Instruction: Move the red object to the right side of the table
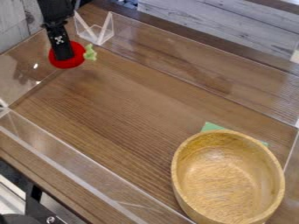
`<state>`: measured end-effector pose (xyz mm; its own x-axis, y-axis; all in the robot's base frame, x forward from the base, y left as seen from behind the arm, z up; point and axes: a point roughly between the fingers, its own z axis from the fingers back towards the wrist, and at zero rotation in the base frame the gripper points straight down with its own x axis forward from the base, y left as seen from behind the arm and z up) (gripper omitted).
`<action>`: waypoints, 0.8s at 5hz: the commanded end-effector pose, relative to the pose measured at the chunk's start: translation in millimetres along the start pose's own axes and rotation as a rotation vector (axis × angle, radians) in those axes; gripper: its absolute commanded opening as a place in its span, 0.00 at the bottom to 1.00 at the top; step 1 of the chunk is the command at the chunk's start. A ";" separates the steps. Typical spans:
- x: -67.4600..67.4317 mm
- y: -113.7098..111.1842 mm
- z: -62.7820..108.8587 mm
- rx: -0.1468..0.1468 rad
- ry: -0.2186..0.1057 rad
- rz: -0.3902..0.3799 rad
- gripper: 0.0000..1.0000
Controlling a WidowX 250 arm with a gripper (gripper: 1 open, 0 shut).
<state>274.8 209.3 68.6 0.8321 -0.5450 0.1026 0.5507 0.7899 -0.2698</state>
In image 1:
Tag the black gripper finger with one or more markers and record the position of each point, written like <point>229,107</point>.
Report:
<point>60,42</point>

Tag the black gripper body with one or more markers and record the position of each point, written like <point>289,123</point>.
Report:
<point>54,11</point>

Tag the red plush tomato toy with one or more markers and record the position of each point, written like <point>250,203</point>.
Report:
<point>81,53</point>

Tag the green cloth piece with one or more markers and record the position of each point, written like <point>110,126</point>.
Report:
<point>210,126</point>

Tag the wooden oval bowl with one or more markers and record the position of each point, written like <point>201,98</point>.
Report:
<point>226,178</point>

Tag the clear acrylic corner bracket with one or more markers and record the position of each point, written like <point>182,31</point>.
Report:
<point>93,33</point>

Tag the clear acrylic tray wall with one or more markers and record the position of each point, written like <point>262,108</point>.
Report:
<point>90,132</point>

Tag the black metal table mount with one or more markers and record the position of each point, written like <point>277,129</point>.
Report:
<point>36,210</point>

